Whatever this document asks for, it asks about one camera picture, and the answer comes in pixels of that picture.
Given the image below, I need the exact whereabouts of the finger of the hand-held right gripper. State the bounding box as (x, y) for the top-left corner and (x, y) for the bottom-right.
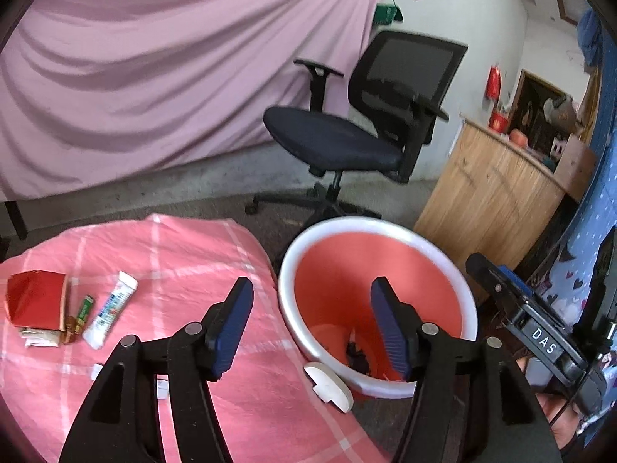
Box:
(499, 264), (533, 298)
(465, 253), (531, 314)

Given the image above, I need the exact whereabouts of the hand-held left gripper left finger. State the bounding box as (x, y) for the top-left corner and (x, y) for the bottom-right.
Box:
(58, 277), (255, 463)

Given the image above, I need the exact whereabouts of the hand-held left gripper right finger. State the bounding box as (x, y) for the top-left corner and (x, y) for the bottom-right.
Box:
(370, 276), (562, 463)

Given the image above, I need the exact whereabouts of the dark wrapper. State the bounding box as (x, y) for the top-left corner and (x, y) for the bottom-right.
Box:
(344, 340), (372, 374)

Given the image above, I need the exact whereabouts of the pink bucket with white rim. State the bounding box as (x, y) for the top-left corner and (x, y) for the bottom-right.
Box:
(278, 217), (479, 413)

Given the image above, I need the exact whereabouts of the white printed tube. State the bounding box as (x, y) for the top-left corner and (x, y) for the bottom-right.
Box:
(82, 271), (139, 349)

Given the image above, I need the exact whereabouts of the small green tube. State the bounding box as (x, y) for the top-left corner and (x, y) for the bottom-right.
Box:
(72, 294), (97, 336)

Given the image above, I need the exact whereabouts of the white packet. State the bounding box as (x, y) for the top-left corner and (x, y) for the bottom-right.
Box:
(19, 328), (61, 348)

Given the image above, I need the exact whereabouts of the red paper carton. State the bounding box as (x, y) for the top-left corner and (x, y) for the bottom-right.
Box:
(6, 271), (71, 335)

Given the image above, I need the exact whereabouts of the person's right hand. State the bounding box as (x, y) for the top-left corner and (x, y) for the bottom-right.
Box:
(516, 357), (582, 449)

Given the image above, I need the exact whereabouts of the wooden cabinet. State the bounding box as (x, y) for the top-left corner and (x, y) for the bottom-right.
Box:
(413, 117), (570, 281)

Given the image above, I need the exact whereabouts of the pink plaid blanket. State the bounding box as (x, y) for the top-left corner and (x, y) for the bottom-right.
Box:
(0, 212), (391, 463)

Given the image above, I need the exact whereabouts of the blue dotted printed curtain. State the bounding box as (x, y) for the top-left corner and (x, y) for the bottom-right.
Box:
(523, 8), (617, 449)

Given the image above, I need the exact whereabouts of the brown wooden box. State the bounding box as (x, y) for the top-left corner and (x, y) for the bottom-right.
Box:
(553, 134), (599, 202)

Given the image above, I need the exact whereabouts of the red hanging ornament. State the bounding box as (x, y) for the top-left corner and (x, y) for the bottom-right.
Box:
(486, 65), (503, 100)

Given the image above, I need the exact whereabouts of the black mesh office chair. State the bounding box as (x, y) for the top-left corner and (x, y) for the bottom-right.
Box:
(245, 30), (469, 232)

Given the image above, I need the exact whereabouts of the pink hanging sheet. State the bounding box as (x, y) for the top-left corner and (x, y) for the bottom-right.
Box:
(0, 0), (386, 203)

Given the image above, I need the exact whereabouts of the green dustpan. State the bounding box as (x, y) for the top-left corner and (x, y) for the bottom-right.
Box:
(375, 4), (404, 25)

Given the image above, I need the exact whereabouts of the dark wooden picture frame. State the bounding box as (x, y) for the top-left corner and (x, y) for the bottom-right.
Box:
(508, 70), (572, 155)

